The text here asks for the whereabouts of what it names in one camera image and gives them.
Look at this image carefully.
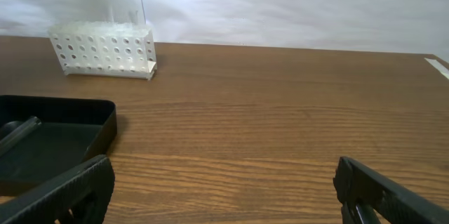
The black tray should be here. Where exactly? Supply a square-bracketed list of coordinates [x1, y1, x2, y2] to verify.
[0, 94, 119, 197]

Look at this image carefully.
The white test tube rack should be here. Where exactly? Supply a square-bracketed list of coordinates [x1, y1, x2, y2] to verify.
[47, 20, 158, 81]

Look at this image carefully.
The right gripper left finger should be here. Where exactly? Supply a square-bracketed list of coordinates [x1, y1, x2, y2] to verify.
[0, 154, 116, 224]

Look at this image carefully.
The clear test tube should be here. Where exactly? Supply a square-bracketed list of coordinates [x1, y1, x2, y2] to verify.
[107, 4, 117, 27]
[0, 115, 43, 158]

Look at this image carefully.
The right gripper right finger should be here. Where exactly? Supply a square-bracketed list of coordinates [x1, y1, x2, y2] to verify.
[333, 156, 449, 224]

